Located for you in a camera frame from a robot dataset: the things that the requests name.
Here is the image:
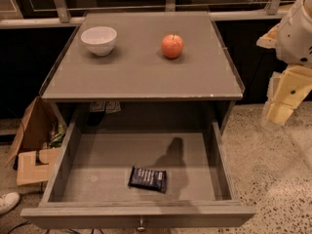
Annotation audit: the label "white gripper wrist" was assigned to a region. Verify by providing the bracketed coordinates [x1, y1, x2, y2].
[256, 0, 312, 126]

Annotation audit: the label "dark blue rxbar wrapper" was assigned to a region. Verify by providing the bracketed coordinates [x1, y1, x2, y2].
[128, 166, 167, 193]

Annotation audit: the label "grey cabinet with counter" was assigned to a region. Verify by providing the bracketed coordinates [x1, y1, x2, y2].
[38, 11, 246, 138]

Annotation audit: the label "metal drawer knob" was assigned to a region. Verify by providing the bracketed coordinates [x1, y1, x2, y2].
[136, 217, 146, 232]

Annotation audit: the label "grey open top drawer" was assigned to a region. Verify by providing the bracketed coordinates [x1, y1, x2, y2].
[21, 123, 255, 231]

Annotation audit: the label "red apple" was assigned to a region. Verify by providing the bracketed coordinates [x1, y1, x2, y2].
[161, 34, 183, 59]

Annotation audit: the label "white ceramic bowl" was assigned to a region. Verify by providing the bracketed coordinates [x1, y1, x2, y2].
[81, 26, 117, 57]

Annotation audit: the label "green packets in box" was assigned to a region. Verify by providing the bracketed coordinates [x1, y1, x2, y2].
[42, 123, 65, 149]

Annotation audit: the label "brown cardboard box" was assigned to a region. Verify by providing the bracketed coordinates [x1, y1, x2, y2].
[6, 97, 60, 186]

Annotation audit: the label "white sneaker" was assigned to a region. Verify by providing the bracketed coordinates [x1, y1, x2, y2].
[0, 192, 20, 215]

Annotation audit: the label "metal railing frame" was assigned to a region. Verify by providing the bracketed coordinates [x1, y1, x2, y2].
[0, 0, 312, 30]

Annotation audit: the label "black floor cable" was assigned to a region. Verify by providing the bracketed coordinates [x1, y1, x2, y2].
[6, 220, 33, 234]

